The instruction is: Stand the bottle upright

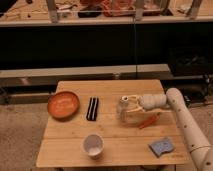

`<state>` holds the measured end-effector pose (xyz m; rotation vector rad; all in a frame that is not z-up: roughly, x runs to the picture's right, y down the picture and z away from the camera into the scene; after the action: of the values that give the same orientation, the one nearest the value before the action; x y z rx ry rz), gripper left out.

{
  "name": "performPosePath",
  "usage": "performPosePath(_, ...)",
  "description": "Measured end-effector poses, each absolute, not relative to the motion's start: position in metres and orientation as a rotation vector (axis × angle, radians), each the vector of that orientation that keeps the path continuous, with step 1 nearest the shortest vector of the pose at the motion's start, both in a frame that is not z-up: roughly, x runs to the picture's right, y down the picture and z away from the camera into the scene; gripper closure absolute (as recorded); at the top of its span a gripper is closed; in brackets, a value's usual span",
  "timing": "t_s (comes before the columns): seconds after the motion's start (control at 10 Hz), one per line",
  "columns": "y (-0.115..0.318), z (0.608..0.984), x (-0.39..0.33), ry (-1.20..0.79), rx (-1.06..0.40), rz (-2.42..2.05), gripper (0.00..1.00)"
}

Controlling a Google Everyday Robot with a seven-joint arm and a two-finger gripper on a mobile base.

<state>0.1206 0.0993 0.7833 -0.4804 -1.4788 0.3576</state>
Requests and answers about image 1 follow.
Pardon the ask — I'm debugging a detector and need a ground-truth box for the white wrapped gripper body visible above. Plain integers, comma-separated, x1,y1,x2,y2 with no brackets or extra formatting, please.
139,94,167,110

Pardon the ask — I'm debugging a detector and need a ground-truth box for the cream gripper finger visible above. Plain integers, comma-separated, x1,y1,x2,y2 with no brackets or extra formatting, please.
126,106,145,113
127,95,141,101

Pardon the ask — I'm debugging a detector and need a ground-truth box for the clear plastic bottle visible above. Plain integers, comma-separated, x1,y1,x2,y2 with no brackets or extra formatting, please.
116,95,147,124

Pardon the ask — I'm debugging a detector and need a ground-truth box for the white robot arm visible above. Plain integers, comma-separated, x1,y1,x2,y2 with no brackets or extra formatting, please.
125,88,213,171

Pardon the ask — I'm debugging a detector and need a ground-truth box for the orange carrot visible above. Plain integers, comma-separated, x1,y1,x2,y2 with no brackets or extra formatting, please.
139,115,159,129

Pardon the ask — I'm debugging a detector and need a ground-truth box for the black rectangular block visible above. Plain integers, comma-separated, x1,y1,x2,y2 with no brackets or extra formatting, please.
86,97,99,121

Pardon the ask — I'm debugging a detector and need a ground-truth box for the blue sponge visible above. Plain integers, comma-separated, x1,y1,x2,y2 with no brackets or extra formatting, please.
149,137,175,157

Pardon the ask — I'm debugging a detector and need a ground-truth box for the wooden table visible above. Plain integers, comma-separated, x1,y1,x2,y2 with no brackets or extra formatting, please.
36,80,189,168

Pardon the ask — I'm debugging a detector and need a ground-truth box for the white cup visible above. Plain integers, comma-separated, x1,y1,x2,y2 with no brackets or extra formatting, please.
83,134,104,159

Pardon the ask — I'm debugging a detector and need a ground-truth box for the orange plate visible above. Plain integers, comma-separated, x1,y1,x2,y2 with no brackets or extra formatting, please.
47,91,80,119

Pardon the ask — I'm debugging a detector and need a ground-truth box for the long wooden bench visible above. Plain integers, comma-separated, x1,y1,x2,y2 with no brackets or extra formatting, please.
0,64,172,87

